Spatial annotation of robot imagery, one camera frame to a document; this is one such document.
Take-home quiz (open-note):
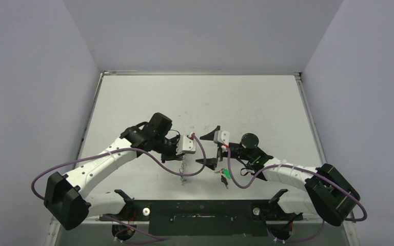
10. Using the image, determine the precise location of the green key tag with key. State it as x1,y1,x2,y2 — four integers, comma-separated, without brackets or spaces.
215,168,231,179

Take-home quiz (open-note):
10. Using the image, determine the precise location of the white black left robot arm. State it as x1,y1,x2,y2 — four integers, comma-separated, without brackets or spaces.
44,113,183,230

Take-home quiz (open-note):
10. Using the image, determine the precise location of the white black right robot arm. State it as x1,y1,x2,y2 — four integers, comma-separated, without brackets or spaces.
199,126,367,227

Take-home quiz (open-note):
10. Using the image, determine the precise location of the black key tag with key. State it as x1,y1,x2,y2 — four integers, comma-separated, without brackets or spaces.
220,175,229,189

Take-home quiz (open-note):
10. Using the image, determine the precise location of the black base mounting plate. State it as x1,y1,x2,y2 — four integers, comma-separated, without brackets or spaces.
113,200,303,236

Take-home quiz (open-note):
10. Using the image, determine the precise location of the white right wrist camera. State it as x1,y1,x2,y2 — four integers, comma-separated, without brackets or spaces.
216,130,230,146

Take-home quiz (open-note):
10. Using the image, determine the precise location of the aluminium table frame rail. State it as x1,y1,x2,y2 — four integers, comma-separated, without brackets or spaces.
343,221,360,246

